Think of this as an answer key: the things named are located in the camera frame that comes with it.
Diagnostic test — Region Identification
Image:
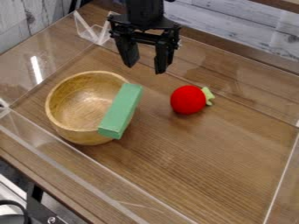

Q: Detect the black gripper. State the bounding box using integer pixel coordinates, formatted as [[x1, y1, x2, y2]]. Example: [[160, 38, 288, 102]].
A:
[[107, 14, 182, 74]]

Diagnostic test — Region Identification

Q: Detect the green foam stick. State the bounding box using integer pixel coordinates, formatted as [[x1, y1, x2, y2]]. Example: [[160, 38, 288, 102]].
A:
[[97, 83, 143, 139]]

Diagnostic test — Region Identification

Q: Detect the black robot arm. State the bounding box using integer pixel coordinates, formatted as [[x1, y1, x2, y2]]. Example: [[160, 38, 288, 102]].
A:
[[107, 0, 182, 74]]

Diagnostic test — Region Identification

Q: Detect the brown wooden bowl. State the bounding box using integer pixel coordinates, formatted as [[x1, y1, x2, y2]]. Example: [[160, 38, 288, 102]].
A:
[[44, 71, 128, 145]]

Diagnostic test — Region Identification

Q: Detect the red toy tomato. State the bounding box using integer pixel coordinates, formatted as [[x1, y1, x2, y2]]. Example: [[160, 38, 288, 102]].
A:
[[171, 85, 215, 115]]

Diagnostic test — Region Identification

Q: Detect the clear acrylic corner bracket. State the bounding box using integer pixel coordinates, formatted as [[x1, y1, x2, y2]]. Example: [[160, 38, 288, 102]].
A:
[[72, 11, 113, 46]]

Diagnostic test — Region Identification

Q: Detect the clear acrylic tray wall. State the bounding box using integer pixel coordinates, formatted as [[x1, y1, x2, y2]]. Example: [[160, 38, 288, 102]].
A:
[[0, 16, 299, 224]]

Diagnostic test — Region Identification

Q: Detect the black table leg bracket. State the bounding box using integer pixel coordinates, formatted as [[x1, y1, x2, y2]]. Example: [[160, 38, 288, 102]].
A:
[[25, 182, 68, 224]]

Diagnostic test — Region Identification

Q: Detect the black cable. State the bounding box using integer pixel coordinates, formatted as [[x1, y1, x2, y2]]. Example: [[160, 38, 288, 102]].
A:
[[0, 199, 33, 224]]

